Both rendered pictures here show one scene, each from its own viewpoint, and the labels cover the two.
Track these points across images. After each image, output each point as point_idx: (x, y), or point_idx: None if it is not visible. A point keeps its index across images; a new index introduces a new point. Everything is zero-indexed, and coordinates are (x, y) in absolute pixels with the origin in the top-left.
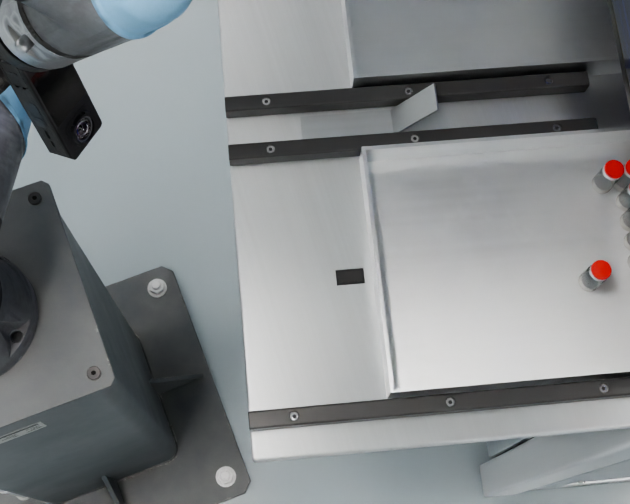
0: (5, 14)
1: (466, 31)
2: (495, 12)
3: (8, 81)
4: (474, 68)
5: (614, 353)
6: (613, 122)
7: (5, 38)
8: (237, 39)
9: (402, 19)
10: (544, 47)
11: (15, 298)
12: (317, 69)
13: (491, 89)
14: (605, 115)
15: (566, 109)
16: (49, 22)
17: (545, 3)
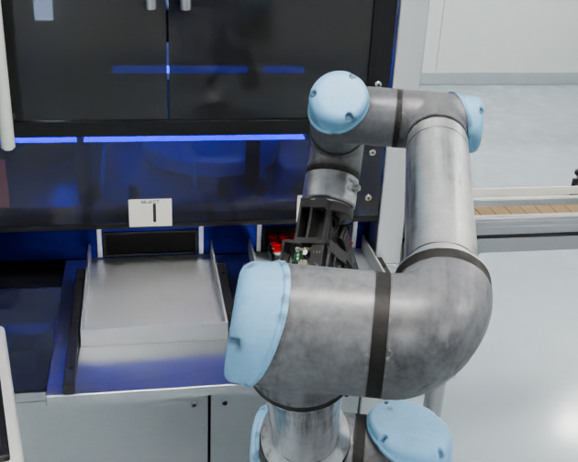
0: (345, 185)
1: (187, 302)
2: (175, 292)
3: (346, 249)
4: (220, 287)
5: (363, 269)
6: (241, 265)
7: (350, 197)
8: (190, 380)
9: (178, 321)
10: (198, 280)
11: None
12: (212, 350)
13: (228, 288)
14: (237, 267)
15: (234, 276)
16: (358, 157)
17: (170, 279)
